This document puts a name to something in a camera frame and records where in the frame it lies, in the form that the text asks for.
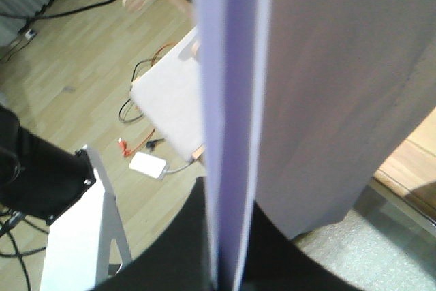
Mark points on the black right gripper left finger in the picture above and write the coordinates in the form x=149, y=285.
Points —
x=178, y=259

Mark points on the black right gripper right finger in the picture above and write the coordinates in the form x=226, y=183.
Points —
x=270, y=261

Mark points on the white paper stack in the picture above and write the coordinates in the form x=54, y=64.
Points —
x=303, y=100

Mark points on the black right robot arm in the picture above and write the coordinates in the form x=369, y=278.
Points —
x=37, y=175

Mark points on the white power adapter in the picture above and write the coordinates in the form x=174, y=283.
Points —
x=149, y=165

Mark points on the white cushioned wooden chair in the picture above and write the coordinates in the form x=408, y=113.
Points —
x=169, y=94

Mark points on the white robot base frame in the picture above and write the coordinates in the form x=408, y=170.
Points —
x=88, y=241

